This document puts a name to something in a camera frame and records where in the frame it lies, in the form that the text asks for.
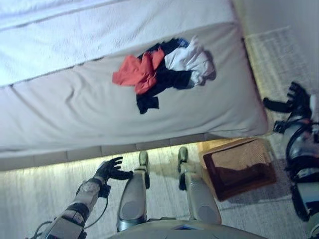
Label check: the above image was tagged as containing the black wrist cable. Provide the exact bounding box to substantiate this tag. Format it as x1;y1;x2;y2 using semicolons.
31;184;112;239

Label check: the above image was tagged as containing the silver left robot leg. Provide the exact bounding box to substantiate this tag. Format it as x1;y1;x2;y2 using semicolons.
116;150;151;232

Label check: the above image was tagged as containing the white garment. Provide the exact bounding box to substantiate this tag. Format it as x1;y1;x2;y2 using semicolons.
164;35;216;87

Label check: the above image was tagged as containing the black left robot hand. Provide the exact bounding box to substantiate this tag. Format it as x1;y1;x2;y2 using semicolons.
95;156;134;184

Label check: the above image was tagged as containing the silver robot torso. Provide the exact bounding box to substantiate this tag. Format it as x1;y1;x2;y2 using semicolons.
107;218;270;239

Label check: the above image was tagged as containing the white quilted blanket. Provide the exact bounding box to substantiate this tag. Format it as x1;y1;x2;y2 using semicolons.
0;0;236;88

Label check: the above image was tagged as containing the brown wicker basket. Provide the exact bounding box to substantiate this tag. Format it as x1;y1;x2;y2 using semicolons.
201;138;277;202

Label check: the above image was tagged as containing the red orange garment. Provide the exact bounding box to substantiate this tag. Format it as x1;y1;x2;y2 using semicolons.
112;48;165;95

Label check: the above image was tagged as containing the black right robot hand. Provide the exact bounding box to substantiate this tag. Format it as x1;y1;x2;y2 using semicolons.
263;81;313;118

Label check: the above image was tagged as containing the bed with grey sheet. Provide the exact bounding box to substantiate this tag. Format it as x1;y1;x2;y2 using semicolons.
0;0;270;172

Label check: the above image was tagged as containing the black garment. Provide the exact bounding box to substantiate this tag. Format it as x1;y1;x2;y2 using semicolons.
136;37;194;115

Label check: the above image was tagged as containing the light woven rug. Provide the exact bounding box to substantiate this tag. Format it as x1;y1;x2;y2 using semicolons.
243;26;319;150

